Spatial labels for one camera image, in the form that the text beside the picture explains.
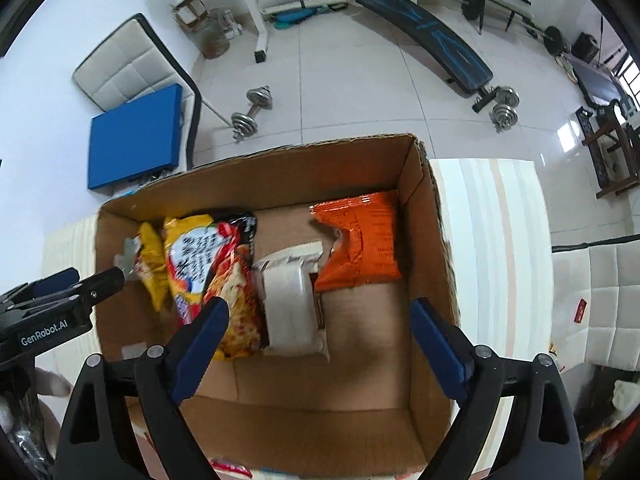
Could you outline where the orange snack packet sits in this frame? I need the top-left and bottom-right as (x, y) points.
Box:
(309, 191), (403, 293)

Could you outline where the chrome dumbbell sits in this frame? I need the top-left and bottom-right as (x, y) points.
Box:
(489, 86), (521, 133)
(231, 86), (274, 142)

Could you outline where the brown cardboard box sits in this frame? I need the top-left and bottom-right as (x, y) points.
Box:
(95, 132), (463, 475)

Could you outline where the teal exercise mat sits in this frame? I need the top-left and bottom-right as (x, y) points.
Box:
(272, 2), (349, 29)

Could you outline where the red black noodle packet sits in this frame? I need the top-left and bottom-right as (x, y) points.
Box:
(202, 210), (266, 362)

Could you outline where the black blue sit-up bench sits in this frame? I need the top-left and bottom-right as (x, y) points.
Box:
(346, 0), (496, 111)

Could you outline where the black weight bench with barbell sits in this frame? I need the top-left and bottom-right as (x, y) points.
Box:
(462, 0), (572, 57)

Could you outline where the blue foam mat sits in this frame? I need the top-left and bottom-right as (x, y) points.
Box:
(87, 84), (183, 191)

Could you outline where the dark wooden chair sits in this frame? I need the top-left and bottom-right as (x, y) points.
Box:
(580, 100), (640, 199)

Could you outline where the striped cat printed blanket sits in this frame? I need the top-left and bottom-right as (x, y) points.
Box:
(42, 157), (557, 480)

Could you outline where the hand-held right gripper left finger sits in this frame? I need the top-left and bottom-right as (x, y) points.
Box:
(59, 296), (231, 480)

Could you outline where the white padded chair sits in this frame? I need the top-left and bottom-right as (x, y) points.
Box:
(72, 14), (236, 171)
(550, 234), (640, 367)

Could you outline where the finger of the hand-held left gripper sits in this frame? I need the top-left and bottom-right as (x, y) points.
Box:
(0, 267), (82, 306)
(70, 266), (127, 308)

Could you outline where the plain yellow snack packet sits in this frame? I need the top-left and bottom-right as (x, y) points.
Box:
(135, 222), (171, 312)

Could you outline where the yellow red snack packet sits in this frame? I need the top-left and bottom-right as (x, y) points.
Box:
(162, 214), (221, 327)

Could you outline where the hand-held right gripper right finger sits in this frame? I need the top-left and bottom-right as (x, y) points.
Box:
(410, 297), (583, 480)

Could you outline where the white snack packet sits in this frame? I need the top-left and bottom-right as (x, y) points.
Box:
(250, 240), (331, 361)

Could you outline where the clear glass jar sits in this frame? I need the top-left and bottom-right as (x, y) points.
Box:
(201, 7), (237, 59)

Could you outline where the white barbell rack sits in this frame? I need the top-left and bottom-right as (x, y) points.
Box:
(167, 0), (271, 64)

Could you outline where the small silver snack packet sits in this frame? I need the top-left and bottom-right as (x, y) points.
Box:
(114, 237), (143, 278)

